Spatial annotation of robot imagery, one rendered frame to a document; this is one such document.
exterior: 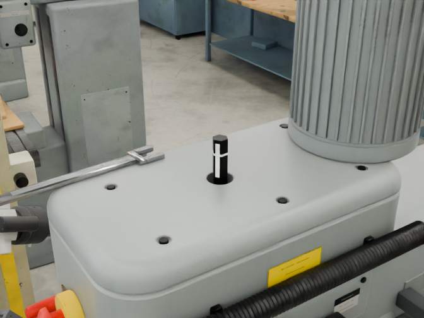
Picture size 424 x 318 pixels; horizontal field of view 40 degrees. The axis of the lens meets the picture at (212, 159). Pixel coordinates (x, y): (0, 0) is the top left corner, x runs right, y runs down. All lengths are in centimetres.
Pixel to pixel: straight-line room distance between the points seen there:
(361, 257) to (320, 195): 11
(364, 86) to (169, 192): 30
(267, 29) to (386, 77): 679
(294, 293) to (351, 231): 13
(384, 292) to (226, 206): 38
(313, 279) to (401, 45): 32
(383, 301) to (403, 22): 47
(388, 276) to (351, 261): 20
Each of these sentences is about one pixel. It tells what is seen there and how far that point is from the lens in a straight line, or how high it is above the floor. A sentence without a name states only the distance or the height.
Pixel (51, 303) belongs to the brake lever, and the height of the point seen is 171.
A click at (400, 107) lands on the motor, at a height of 197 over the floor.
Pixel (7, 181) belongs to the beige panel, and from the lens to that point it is 265.
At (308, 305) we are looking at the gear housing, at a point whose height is 172.
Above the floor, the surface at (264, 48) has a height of 24.
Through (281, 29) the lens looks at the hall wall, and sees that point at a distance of 737.
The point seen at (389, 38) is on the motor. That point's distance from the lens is 80.
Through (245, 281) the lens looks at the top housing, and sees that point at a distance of 73.
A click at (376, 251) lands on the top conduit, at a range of 83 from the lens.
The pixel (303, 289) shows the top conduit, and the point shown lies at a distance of 75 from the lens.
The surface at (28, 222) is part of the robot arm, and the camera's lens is 134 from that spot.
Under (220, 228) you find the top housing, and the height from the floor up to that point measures 189.
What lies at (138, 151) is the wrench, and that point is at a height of 190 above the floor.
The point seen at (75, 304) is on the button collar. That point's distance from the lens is 77.
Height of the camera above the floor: 228
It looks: 28 degrees down
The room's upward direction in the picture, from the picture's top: straight up
